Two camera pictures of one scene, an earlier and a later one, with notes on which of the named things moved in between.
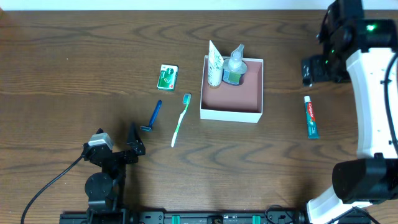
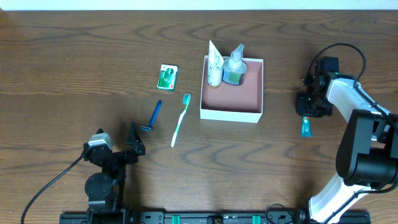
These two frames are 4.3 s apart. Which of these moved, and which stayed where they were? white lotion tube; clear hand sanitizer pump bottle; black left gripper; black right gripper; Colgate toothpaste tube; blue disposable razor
Moved: black right gripper; Colgate toothpaste tube
Stayed: black left gripper; white lotion tube; clear hand sanitizer pump bottle; blue disposable razor
